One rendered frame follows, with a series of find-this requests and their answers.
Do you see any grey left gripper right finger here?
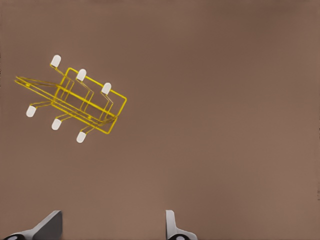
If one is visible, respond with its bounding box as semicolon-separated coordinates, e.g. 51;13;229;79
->
165;209;198;240

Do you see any yellow wire cup holder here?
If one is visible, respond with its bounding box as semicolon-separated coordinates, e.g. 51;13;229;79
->
14;54;128;144

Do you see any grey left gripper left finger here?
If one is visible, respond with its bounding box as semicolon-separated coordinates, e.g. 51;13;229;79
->
0;210;63;240

